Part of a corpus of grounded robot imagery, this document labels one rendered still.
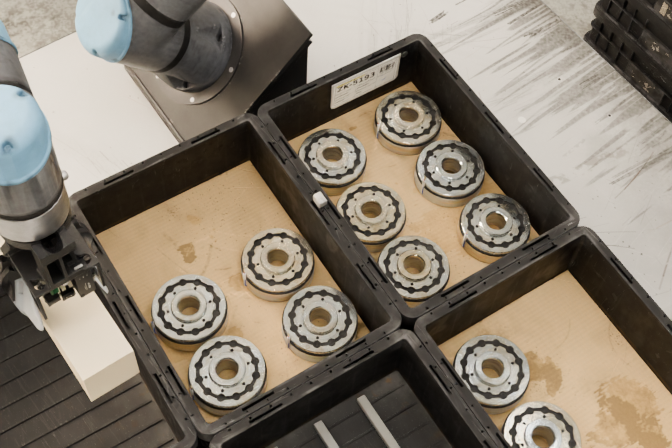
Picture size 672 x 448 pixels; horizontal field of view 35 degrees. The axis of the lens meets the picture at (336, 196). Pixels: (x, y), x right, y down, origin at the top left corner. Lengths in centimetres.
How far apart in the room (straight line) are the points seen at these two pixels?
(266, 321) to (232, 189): 22
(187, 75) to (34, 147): 78
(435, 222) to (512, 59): 48
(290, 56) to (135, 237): 36
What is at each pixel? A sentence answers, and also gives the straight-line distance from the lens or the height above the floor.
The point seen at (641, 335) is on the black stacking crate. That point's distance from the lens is 151.
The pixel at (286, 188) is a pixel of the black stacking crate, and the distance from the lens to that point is 152.
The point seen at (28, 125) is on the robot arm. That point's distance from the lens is 92.
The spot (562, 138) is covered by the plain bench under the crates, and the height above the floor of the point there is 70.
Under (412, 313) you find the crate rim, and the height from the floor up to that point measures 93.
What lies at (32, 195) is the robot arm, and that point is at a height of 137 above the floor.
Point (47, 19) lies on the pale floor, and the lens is 296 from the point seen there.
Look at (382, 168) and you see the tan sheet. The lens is 162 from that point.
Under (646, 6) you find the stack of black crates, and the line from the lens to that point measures 242.
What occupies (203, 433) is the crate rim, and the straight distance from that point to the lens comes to 132.
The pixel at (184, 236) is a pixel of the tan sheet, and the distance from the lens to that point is 155.
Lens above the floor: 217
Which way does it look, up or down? 58 degrees down
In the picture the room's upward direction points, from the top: 5 degrees clockwise
